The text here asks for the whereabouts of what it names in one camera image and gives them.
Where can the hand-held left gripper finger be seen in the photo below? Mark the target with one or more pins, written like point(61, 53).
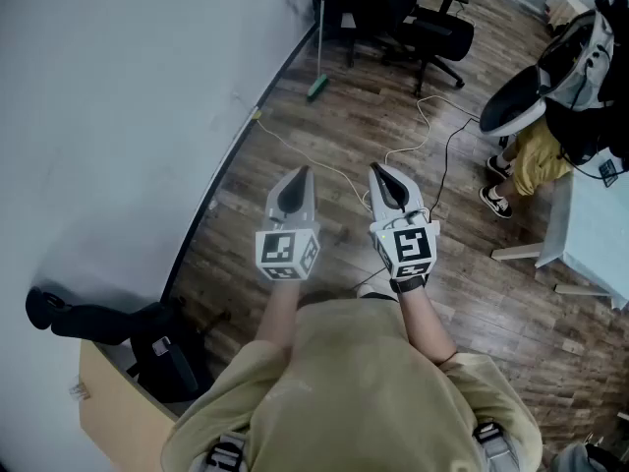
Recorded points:
point(309, 194)
point(273, 199)

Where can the light wooden boards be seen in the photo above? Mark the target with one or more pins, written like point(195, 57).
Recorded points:
point(565, 13)

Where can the person's khaki shirt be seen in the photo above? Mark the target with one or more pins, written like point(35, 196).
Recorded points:
point(354, 386)

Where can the black wrist watch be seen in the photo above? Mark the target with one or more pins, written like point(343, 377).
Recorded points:
point(410, 284)

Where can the yellow wall plug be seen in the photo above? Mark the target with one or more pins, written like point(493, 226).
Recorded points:
point(256, 114)

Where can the person's left forearm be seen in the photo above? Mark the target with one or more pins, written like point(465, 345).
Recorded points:
point(277, 312)

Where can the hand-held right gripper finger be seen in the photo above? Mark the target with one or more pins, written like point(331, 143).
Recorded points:
point(376, 197)
point(412, 195)

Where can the grey bag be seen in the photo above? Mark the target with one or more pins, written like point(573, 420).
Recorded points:
point(580, 460)

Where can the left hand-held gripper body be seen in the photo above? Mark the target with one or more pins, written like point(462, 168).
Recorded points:
point(285, 251)

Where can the white table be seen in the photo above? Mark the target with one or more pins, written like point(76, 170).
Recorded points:
point(585, 234)

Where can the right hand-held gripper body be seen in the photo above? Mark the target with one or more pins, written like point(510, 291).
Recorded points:
point(408, 249)

